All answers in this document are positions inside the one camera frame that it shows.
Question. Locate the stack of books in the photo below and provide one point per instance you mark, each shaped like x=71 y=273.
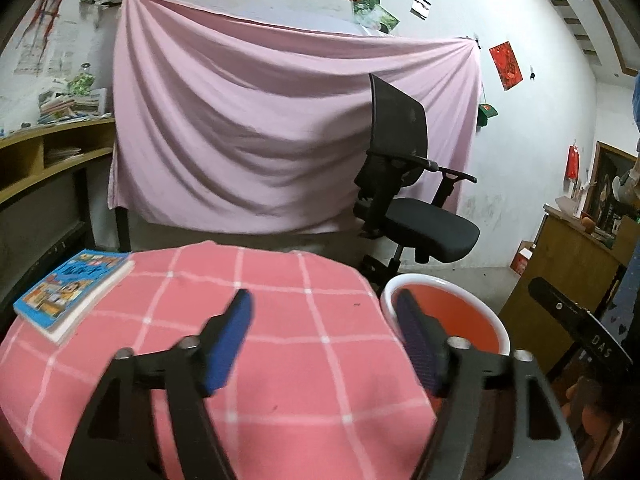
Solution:
x=75 y=105

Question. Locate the orange bucket with white rim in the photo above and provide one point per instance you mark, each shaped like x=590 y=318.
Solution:
x=465 y=320

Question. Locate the blue paperback book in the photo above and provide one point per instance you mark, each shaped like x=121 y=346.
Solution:
x=70 y=290

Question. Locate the green hanging ornament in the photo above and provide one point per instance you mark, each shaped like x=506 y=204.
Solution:
x=487 y=114

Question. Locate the framed picture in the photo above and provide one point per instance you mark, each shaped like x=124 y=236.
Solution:
x=612 y=180

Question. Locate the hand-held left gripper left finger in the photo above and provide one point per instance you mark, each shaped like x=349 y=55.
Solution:
x=227 y=352

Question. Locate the hanging pink sheet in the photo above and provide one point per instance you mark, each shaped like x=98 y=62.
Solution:
x=280 y=125

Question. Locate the red paper wall decoration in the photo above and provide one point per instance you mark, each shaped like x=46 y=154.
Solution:
x=506 y=66

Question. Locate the white wall calendar sheets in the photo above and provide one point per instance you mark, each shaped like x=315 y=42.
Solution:
x=45 y=50

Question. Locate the pink checkered tablecloth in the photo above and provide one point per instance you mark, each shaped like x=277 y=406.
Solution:
x=300 y=340

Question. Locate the person's right hand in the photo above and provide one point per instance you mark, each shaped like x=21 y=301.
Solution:
x=597 y=420

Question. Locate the red cardboard box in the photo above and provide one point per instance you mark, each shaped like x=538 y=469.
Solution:
x=522 y=259

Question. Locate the red black tassel decoration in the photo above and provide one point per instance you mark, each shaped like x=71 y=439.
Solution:
x=47 y=15

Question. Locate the glass jar of candies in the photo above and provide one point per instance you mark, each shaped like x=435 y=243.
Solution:
x=82 y=80

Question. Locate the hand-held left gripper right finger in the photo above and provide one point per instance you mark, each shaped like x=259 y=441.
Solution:
x=420 y=352

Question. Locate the blue cloth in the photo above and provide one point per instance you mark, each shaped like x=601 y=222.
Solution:
x=638 y=100

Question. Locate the black and white wall paper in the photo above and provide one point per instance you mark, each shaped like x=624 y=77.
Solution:
x=421 y=7

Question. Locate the red hanging wall charm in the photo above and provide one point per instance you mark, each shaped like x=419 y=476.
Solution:
x=573 y=162

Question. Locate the small orange round pot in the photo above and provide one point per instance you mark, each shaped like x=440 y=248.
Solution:
x=586 y=222

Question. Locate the wooden cabinet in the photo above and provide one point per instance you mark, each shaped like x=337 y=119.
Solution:
x=555 y=280

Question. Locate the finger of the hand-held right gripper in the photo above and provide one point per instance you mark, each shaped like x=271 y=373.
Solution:
x=557 y=305

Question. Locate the black mesh office chair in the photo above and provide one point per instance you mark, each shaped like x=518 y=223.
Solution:
x=400 y=175

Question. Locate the green flower photo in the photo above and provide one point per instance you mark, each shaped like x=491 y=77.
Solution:
x=365 y=7
x=385 y=20

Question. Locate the pile of papers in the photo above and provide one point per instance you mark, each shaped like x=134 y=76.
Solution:
x=62 y=154

